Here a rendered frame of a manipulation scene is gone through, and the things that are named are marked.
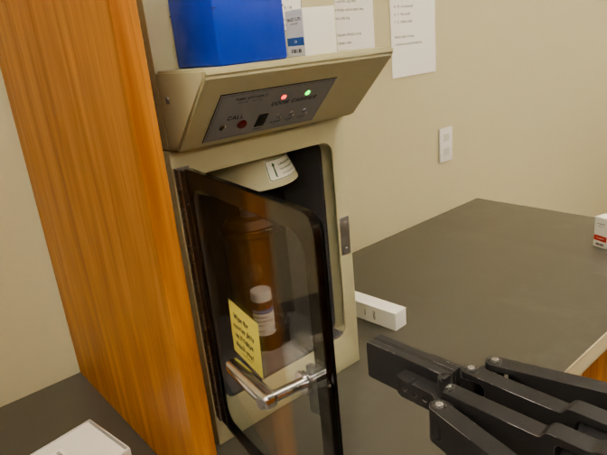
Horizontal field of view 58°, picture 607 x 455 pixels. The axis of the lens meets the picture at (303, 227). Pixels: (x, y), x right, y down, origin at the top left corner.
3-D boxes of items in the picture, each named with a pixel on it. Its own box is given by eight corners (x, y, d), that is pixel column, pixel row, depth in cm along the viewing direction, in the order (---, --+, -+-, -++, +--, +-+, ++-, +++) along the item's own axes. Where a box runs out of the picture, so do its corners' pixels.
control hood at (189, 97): (166, 152, 71) (153, 71, 67) (343, 113, 90) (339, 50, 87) (214, 160, 62) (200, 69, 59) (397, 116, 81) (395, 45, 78)
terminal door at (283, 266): (228, 421, 84) (185, 165, 71) (350, 562, 59) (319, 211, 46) (223, 422, 83) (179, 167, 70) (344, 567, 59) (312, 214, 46)
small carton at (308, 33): (288, 56, 77) (284, 11, 75) (319, 53, 79) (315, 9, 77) (305, 55, 73) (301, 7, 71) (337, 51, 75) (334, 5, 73)
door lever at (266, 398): (266, 359, 63) (263, 339, 62) (312, 398, 55) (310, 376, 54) (224, 377, 60) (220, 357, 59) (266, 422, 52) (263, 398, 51)
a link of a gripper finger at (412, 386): (471, 417, 34) (442, 442, 32) (406, 386, 38) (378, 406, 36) (471, 397, 34) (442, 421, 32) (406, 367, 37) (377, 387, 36)
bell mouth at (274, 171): (173, 186, 93) (168, 154, 91) (256, 164, 104) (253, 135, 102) (231, 201, 80) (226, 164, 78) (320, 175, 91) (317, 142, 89)
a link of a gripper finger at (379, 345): (454, 410, 36) (447, 416, 36) (375, 371, 41) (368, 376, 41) (453, 371, 35) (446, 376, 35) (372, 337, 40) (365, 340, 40)
